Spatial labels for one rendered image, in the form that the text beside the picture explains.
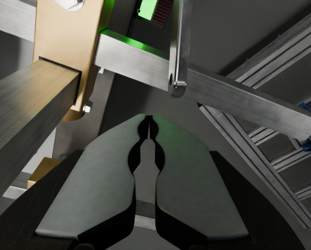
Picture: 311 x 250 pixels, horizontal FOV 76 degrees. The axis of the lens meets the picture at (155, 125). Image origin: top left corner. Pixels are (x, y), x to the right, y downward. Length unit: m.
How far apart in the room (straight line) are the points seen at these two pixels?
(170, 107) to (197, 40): 0.38
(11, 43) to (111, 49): 0.31
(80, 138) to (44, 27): 0.26
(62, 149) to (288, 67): 0.88
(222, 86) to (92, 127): 0.26
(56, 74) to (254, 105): 0.20
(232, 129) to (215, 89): 0.81
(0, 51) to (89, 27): 0.33
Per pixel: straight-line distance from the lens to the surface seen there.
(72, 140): 0.43
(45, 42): 0.21
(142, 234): 2.09
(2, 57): 0.51
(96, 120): 0.39
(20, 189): 0.37
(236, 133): 1.04
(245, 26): 1.11
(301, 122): 0.28
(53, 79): 0.18
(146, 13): 0.32
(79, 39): 0.20
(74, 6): 0.19
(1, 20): 0.23
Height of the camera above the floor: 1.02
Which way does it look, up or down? 58 degrees down
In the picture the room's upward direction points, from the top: 180 degrees clockwise
